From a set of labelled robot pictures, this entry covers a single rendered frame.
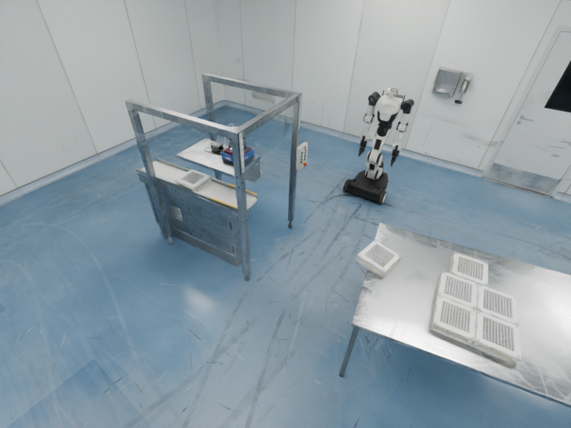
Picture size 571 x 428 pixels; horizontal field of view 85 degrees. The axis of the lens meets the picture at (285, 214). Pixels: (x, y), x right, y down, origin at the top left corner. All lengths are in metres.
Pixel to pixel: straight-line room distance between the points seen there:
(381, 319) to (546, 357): 0.99
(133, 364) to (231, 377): 0.83
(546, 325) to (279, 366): 1.95
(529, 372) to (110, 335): 3.15
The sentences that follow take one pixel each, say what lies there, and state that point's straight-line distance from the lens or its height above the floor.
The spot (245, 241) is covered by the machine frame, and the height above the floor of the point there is 0.60.
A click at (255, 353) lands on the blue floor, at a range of 2.96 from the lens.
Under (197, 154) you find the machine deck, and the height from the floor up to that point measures 1.31.
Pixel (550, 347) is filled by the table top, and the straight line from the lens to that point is 2.69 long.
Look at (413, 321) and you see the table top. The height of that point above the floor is 0.82.
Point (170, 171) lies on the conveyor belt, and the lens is 3.53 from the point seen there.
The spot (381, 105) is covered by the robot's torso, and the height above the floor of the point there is 1.29.
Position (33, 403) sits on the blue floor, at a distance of 3.33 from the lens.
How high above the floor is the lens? 2.65
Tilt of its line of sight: 40 degrees down
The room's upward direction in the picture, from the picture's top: 2 degrees clockwise
